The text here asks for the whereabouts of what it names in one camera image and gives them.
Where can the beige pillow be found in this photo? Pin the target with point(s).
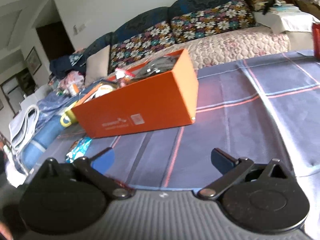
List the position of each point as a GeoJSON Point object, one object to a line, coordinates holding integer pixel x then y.
{"type": "Point", "coordinates": [97, 66]}

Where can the floral cushion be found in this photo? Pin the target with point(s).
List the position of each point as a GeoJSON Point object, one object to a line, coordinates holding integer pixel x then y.
{"type": "Point", "coordinates": [131, 50]}
{"type": "Point", "coordinates": [233, 15]}

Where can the right floral cushion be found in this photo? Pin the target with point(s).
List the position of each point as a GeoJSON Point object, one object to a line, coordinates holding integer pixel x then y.
{"type": "Point", "coordinates": [233, 15]}

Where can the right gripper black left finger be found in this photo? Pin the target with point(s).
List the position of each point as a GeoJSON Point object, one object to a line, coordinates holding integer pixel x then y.
{"type": "Point", "coordinates": [95, 168]}

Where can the plaid blue tablecloth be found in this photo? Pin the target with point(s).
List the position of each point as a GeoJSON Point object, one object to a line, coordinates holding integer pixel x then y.
{"type": "Point", "coordinates": [261, 108]}

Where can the blue rolled mat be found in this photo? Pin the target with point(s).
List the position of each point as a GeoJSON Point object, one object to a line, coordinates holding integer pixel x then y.
{"type": "Point", "coordinates": [41, 141]}

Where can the yellow green mug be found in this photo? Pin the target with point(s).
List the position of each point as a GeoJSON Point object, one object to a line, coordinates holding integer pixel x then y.
{"type": "Point", "coordinates": [68, 118]}

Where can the silver black snack bag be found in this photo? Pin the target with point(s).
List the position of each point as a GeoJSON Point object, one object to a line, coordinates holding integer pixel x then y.
{"type": "Point", "coordinates": [156, 66]}

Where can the left floral cushion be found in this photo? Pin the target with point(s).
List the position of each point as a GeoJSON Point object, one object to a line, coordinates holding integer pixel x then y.
{"type": "Point", "coordinates": [131, 50]}

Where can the orange cardboard box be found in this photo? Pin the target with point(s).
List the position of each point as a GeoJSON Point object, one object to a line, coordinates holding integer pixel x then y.
{"type": "Point", "coordinates": [163, 101]}

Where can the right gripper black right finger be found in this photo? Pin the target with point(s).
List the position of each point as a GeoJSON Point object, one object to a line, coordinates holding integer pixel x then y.
{"type": "Point", "coordinates": [233, 171]}

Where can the red broad bean snack packet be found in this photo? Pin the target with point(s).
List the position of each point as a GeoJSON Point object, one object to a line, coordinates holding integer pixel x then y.
{"type": "Point", "coordinates": [123, 77]}

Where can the red can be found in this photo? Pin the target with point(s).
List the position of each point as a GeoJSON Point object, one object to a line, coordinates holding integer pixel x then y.
{"type": "Point", "coordinates": [316, 39]}

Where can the blue cookie snack packet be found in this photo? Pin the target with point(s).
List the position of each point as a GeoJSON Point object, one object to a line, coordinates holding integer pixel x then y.
{"type": "Point", "coordinates": [78, 149]}

